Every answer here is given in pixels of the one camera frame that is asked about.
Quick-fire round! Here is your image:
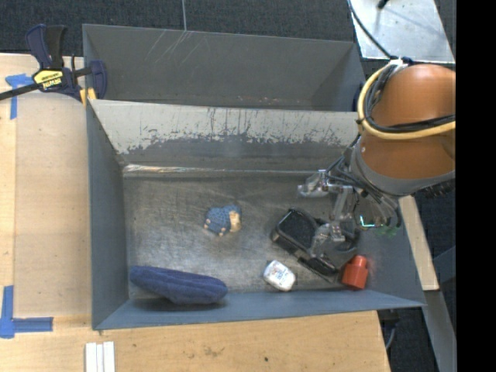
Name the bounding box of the grey metal bin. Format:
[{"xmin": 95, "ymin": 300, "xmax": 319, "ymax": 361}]
[{"xmin": 81, "ymin": 23, "xmax": 428, "ymax": 331}]

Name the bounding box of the red bottle-shaped block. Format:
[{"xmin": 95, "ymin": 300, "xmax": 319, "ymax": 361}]
[{"xmin": 341, "ymin": 254, "xmax": 369, "ymax": 291}]

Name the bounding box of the white crumpled packet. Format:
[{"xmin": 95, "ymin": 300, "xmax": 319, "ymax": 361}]
[{"xmin": 263, "ymin": 260, "xmax": 297, "ymax": 292}]

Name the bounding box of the dark blue cloth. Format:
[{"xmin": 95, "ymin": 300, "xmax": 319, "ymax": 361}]
[{"xmin": 129, "ymin": 265, "xmax": 229, "ymax": 307}]

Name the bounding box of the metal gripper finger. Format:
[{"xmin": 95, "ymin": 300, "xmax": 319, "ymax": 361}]
[
  {"xmin": 308, "ymin": 222, "xmax": 346, "ymax": 260},
  {"xmin": 297, "ymin": 170, "xmax": 330, "ymax": 199}
]

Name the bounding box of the blue knitted toy animal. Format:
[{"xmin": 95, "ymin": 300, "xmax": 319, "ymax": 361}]
[{"xmin": 203, "ymin": 204, "xmax": 243, "ymax": 237}]

